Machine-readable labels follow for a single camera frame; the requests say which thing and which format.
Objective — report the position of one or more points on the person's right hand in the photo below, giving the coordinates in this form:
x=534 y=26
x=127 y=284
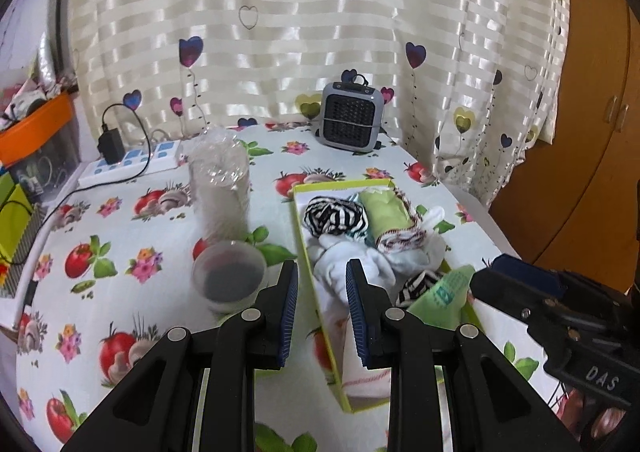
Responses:
x=590 y=419

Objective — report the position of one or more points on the cream heart print curtain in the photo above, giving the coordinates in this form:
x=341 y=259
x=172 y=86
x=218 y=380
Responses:
x=300 y=32

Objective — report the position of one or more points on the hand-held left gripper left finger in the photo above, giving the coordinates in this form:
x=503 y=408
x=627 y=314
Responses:
x=289 y=312

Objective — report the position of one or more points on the clear lid dark jar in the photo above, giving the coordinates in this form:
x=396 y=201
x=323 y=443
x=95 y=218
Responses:
x=227 y=277

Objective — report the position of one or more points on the clear printed plastic bag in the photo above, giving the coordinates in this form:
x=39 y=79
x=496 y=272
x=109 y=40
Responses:
x=370 y=379

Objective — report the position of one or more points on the green cloth with patterned trim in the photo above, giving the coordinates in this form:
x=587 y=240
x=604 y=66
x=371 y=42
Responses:
x=387 y=212

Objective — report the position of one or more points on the grey chevron pattern box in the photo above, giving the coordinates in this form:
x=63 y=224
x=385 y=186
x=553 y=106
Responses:
x=27 y=242

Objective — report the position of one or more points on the black charger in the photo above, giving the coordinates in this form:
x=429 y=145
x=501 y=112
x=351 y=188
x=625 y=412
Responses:
x=111 y=147

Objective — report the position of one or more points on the small grey space heater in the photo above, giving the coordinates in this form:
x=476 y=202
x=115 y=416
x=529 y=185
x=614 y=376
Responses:
x=350 y=117

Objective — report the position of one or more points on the white blue power strip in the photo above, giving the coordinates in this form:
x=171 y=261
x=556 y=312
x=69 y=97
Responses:
x=160 y=152

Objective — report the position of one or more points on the black white striped sock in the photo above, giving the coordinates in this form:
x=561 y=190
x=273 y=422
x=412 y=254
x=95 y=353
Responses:
x=335 y=217
x=417 y=284

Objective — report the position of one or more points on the orange lid storage box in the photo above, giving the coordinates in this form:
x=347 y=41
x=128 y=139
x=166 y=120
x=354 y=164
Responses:
x=35 y=125

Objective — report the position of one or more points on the tall clear plastic jar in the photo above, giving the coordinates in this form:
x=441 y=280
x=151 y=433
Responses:
x=220 y=202

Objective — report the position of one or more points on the green sock with teal print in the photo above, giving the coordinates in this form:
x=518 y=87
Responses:
x=445 y=302

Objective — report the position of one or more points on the brown wooden cabinet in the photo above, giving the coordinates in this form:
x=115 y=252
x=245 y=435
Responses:
x=590 y=132

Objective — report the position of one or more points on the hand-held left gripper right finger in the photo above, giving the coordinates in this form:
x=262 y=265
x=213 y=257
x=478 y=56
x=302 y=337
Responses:
x=356 y=312

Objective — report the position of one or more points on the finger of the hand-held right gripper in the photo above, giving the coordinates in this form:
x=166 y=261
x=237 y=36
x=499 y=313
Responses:
x=530 y=272
x=500 y=292

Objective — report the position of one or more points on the fruit print tablecloth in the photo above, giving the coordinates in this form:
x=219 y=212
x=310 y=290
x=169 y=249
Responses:
x=165 y=232

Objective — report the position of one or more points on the assorted packet pile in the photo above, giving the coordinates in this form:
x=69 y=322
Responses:
x=25 y=102

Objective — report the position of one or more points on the lime green cardboard box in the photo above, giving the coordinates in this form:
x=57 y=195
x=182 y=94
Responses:
x=325 y=191

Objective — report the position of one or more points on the grey window frame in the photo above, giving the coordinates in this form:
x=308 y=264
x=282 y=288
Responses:
x=62 y=32

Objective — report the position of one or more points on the yellow green carton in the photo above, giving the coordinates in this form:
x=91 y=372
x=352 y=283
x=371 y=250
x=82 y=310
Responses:
x=12 y=212

